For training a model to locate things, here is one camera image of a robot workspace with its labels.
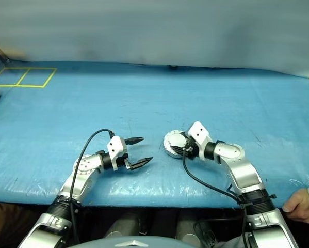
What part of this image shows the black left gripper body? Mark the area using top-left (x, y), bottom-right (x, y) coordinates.
top-left (118, 152), bottom-right (132, 171)

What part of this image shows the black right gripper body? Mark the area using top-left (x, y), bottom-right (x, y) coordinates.
top-left (182, 136), bottom-right (199, 159)

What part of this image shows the round motor lid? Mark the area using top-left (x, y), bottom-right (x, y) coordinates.
top-left (164, 130), bottom-right (190, 153)

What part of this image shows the person's bare hand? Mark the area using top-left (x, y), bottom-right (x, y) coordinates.
top-left (282, 188), bottom-right (309, 224)

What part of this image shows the dark grey rounded cylinder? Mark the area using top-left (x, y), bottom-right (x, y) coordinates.
top-left (176, 214), bottom-right (214, 246)
top-left (104, 214), bottom-right (142, 238)

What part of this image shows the blue plastic table cover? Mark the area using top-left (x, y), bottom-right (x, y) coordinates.
top-left (0, 59), bottom-right (309, 209)

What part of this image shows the grey robot torso with emblem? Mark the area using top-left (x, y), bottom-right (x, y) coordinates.
top-left (84, 235), bottom-right (186, 248)

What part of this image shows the brown fabric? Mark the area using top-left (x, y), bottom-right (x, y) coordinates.
top-left (0, 197), bottom-right (39, 248)

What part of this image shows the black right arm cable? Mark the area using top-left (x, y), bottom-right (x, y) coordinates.
top-left (182, 148), bottom-right (249, 248)

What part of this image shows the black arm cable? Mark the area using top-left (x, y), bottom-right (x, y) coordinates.
top-left (182, 148), bottom-right (249, 248)
top-left (69, 128), bottom-right (116, 246)

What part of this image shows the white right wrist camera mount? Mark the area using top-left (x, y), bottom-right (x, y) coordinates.
top-left (187, 121), bottom-right (213, 160)

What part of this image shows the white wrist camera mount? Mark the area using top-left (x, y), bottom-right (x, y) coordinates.
top-left (187, 121), bottom-right (213, 160)
top-left (106, 136), bottom-right (128, 172)

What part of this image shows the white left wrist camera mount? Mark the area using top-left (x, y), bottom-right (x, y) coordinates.
top-left (106, 136), bottom-right (128, 172)

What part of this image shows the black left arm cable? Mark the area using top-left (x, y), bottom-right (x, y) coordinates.
top-left (69, 128), bottom-right (116, 246)

